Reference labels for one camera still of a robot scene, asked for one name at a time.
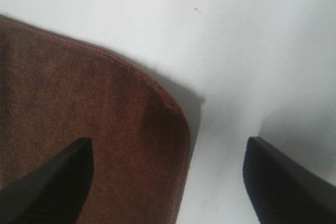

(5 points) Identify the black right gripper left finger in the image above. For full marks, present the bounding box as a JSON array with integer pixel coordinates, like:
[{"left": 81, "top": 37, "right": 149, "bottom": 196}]
[{"left": 1, "top": 138, "right": 94, "bottom": 223}]

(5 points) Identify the brown towel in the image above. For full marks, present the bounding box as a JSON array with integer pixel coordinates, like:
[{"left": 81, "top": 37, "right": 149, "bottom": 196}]
[{"left": 1, "top": 16, "right": 190, "bottom": 223}]

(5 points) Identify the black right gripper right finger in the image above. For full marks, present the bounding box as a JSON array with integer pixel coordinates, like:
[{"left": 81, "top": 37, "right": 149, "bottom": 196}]
[{"left": 243, "top": 137, "right": 335, "bottom": 223}]

